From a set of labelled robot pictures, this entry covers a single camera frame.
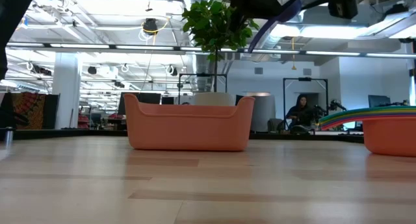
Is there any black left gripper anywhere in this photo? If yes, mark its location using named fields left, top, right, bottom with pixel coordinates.
left=227, top=0, right=358, bottom=21

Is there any small indigo measuring cup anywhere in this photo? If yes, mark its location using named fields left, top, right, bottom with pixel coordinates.
left=248, top=0, right=305, bottom=53

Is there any orange plastic basket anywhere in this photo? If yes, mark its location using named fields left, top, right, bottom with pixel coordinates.
left=123, top=93, right=256, bottom=153

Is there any light blue measuring cup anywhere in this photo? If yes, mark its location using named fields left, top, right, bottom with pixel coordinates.
left=320, top=105, right=416, bottom=125

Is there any orange measuring cup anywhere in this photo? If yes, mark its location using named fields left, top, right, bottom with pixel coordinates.
left=320, top=116, right=416, bottom=158

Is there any green plant in white pot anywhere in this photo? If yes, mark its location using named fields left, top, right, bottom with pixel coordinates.
left=181, top=0, right=261, bottom=106

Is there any black ceiling-hung device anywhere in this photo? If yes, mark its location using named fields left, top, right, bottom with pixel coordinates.
left=142, top=18, right=159, bottom=35

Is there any grey cylindrical column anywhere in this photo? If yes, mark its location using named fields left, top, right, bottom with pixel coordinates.
left=250, top=92, right=276, bottom=132

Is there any person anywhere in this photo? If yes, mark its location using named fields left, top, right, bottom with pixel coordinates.
left=285, top=93, right=315, bottom=133

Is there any black computer monitor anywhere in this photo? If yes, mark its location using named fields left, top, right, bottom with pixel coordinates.
left=368, top=94, right=391, bottom=108
left=117, top=92, right=162, bottom=116

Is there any black metal rig frame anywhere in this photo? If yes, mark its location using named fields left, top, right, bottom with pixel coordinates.
left=177, top=73, right=228, bottom=105
left=282, top=77, right=329, bottom=121

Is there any black aluminium table frame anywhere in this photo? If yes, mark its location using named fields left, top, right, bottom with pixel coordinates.
left=0, top=128, right=365, bottom=144

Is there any patterned orange wall panel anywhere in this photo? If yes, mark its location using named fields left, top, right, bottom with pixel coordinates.
left=0, top=92, right=60, bottom=130

